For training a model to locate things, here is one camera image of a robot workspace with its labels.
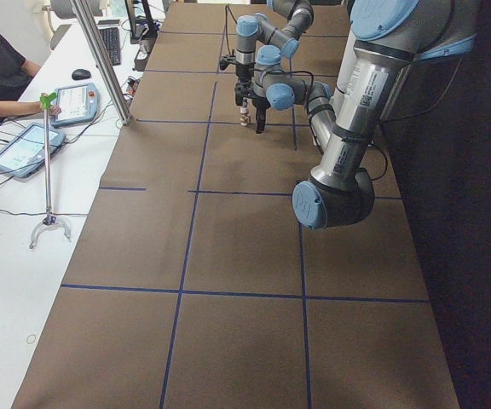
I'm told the brown paper table mat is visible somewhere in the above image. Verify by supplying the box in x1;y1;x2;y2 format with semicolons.
13;3;458;408

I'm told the teach pendant tablet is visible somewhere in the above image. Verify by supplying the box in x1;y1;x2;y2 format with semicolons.
0;124;46;179
50;83;99;128

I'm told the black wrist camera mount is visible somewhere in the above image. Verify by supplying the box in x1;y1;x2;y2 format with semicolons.
218;55;236;71

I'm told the black keyboard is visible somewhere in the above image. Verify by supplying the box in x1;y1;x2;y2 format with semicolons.
99;26;121;66

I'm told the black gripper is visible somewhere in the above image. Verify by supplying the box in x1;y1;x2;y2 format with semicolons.
234;74;252;107
250;84;269;134

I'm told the far teach pendant tablet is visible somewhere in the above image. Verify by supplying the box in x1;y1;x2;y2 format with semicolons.
50;83;99;128

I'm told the aluminium frame post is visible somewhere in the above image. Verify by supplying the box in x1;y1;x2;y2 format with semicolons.
70;0;131;125

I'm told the near teach pendant tablet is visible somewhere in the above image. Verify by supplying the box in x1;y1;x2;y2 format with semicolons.
0;124;46;179

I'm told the black monitor stand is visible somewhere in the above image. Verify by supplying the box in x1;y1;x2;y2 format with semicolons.
124;0;159;44

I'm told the green handled reacher grabber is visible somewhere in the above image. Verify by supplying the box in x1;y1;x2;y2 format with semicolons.
29;92;72;250

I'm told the black computer mouse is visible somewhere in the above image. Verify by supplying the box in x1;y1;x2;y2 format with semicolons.
72;69;91;81

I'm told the white desk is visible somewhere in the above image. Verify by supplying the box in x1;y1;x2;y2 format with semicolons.
0;0;174;409

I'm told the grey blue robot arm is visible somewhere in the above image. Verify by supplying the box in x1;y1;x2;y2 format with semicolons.
219;1;314;111
239;1;480;229

